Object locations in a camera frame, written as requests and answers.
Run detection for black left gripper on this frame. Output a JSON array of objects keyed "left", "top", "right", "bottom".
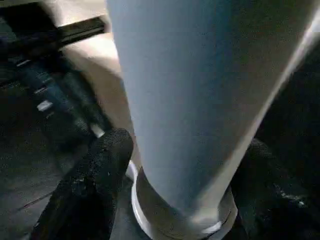
[{"left": 0, "top": 5, "right": 114, "bottom": 151}]

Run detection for white plastic table top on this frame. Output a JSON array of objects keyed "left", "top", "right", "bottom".
[{"left": 40, "top": 0, "right": 239, "bottom": 240}]

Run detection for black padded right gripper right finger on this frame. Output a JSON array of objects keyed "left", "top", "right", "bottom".
[{"left": 230, "top": 138, "right": 320, "bottom": 240}]

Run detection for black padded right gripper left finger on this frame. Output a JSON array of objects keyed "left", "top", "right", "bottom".
[{"left": 30, "top": 127, "right": 135, "bottom": 240}]

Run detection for white plastic table leg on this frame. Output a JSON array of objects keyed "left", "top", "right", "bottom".
[{"left": 105, "top": 0, "right": 320, "bottom": 226}]

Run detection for black mat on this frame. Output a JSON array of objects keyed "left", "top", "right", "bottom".
[{"left": 0, "top": 40, "right": 320, "bottom": 240}]

